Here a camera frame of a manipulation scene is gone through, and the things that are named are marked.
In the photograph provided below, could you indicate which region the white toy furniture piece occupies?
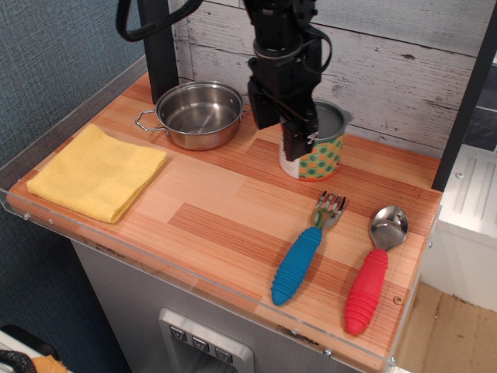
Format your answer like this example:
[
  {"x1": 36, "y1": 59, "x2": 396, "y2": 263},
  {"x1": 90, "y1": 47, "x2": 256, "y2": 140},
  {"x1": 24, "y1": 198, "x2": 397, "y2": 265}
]
[{"x1": 420, "y1": 145, "x2": 496, "y2": 311}]

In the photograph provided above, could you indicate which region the red handled spoon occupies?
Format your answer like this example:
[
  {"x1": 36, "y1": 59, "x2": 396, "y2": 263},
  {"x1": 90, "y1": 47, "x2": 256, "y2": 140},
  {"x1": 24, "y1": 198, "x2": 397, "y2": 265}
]
[{"x1": 345, "y1": 205, "x2": 408, "y2": 336}]

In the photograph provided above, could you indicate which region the dark vertical post left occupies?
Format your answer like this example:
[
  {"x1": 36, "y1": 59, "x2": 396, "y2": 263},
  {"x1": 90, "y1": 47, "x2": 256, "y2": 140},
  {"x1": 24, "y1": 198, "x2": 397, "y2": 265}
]
[{"x1": 137, "y1": 0, "x2": 179, "y2": 103}]

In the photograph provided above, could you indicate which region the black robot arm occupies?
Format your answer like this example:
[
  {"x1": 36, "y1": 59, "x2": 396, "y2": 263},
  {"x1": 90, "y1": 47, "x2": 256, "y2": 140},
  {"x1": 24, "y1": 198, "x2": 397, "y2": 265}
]
[{"x1": 245, "y1": 1, "x2": 331, "y2": 161}]

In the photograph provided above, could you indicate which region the silver dispenser button panel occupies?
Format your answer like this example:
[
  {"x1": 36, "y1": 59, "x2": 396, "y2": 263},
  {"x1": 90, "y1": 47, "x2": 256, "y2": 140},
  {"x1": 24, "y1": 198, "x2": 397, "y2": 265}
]
[{"x1": 158, "y1": 308, "x2": 255, "y2": 372}]

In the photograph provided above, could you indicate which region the green orange dotted toy can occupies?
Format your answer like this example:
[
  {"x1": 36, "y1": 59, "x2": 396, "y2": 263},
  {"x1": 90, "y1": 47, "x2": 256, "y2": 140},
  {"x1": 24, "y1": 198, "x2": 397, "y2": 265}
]
[{"x1": 279, "y1": 99, "x2": 353, "y2": 182}]

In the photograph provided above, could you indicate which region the dark vertical post right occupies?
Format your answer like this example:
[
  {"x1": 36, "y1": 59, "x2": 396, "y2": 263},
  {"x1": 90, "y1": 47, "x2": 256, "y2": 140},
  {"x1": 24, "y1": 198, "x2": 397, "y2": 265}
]
[{"x1": 432, "y1": 6, "x2": 496, "y2": 192}]

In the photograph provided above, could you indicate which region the black sleeved cable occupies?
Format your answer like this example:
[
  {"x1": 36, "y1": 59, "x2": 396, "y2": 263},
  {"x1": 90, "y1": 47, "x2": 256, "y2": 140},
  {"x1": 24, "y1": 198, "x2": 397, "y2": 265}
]
[{"x1": 115, "y1": 0, "x2": 207, "y2": 43}]

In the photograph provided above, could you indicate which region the dark vertical post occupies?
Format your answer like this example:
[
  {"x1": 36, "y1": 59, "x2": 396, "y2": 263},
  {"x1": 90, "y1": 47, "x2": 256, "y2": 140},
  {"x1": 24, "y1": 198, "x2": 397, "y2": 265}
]
[
  {"x1": 137, "y1": 0, "x2": 179, "y2": 103},
  {"x1": 432, "y1": 6, "x2": 496, "y2": 192}
]

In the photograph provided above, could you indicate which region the grey toy fridge cabinet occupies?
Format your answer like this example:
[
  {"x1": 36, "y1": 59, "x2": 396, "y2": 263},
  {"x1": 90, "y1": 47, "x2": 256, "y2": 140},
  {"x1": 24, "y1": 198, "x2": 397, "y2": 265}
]
[{"x1": 73, "y1": 240, "x2": 396, "y2": 372}]

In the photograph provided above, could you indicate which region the yellow folded cloth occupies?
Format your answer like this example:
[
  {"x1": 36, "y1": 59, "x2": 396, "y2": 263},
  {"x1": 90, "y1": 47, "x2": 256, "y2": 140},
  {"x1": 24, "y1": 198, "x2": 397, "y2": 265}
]
[{"x1": 26, "y1": 124, "x2": 167, "y2": 224}]

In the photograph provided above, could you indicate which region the small stainless steel pot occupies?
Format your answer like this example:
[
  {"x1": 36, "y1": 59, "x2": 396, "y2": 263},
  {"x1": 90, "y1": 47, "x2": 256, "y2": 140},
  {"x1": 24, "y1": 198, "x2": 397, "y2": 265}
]
[{"x1": 135, "y1": 82, "x2": 251, "y2": 151}]

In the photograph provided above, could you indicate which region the black and orange object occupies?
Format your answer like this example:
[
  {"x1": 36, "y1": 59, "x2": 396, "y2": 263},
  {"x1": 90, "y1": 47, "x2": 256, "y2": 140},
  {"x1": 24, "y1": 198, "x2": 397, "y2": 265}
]
[{"x1": 1, "y1": 325, "x2": 70, "y2": 372}]

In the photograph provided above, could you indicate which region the clear acrylic table guard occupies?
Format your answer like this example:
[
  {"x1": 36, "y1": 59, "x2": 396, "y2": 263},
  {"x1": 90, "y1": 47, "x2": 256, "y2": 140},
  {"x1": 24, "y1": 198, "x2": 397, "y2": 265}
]
[{"x1": 7, "y1": 75, "x2": 441, "y2": 372}]

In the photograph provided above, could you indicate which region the blue handled fork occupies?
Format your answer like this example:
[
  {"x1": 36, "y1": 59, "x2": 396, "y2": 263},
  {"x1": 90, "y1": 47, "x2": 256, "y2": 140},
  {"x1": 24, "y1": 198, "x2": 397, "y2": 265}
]
[{"x1": 271, "y1": 191, "x2": 346, "y2": 306}]

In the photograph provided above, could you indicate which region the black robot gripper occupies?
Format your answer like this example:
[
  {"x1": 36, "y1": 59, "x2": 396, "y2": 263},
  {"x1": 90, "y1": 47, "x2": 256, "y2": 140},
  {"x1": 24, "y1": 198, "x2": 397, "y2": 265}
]
[{"x1": 248, "y1": 26, "x2": 332, "y2": 161}]

